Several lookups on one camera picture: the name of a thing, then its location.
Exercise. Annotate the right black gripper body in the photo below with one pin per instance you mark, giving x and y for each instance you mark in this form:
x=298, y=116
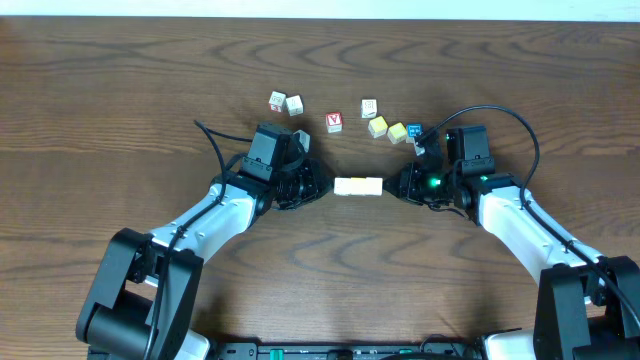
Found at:
x=425, y=186

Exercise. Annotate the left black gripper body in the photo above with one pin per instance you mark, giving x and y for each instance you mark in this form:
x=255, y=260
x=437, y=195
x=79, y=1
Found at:
x=298, y=184

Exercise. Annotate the white block green side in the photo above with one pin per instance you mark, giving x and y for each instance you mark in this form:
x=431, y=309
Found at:
x=342, y=186

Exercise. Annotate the white ladybug block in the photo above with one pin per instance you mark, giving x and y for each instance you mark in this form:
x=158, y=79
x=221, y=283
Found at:
x=374, y=186

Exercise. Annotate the yellow block letter O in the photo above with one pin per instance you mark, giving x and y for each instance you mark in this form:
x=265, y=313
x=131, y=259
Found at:
x=358, y=186

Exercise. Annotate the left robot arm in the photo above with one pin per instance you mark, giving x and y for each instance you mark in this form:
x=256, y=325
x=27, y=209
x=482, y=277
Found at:
x=142, y=298

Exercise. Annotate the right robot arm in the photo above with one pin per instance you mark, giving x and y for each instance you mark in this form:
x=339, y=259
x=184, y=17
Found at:
x=587, y=304

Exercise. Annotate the blue top block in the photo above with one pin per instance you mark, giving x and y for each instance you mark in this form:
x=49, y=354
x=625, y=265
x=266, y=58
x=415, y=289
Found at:
x=414, y=130

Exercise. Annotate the yellow block letter B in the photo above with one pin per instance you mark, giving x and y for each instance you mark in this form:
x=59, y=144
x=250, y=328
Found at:
x=397, y=133

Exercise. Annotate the yellow block with plane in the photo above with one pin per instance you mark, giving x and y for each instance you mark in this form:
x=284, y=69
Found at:
x=377, y=127

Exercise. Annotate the red letter A block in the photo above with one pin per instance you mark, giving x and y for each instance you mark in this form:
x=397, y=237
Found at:
x=334, y=122

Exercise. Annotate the white block blue X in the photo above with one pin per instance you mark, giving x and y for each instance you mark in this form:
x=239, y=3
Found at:
x=369, y=108

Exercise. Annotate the plain white block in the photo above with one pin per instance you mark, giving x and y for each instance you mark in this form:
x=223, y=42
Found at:
x=294, y=105

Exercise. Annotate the white block red side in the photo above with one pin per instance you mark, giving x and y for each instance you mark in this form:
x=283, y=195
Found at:
x=277, y=101

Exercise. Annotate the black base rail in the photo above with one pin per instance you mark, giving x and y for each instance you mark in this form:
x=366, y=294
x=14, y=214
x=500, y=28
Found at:
x=432, y=347

